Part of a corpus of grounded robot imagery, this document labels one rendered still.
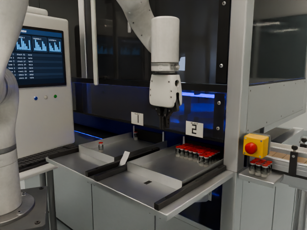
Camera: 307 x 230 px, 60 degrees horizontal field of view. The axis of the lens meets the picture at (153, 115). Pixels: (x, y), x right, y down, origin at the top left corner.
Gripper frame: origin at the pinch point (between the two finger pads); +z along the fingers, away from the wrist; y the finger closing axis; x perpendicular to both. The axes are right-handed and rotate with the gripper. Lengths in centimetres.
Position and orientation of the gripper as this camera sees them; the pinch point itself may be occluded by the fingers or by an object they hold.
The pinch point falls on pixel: (164, 122)
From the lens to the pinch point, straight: 83.6
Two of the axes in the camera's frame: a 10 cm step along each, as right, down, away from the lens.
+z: 0.0, 9.8, 1.8
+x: -6.7, 1.3, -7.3
